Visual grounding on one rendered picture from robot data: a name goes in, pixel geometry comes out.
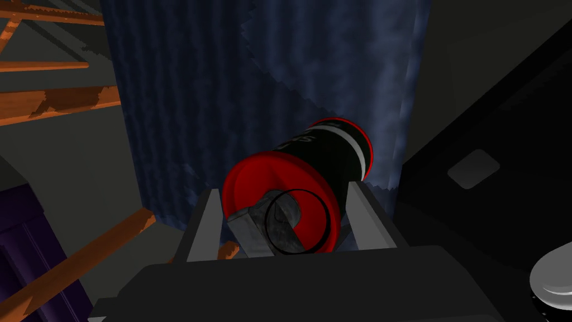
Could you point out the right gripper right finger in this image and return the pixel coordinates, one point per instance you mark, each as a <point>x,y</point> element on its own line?
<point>368,219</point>

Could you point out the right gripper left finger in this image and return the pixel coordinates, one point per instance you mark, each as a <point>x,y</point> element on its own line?
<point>203,232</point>

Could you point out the red and black bottle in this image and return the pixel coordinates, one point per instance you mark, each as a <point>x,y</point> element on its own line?
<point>304,188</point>

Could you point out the black cabinet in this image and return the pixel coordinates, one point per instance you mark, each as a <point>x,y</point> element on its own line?
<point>496,165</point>

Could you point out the dark blue curtain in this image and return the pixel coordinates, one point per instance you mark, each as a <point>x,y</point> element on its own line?
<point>250,98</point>

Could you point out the purple cabinet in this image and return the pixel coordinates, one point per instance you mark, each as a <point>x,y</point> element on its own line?
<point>31,264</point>

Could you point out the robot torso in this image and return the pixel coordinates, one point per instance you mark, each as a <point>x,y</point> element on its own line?
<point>553,279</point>

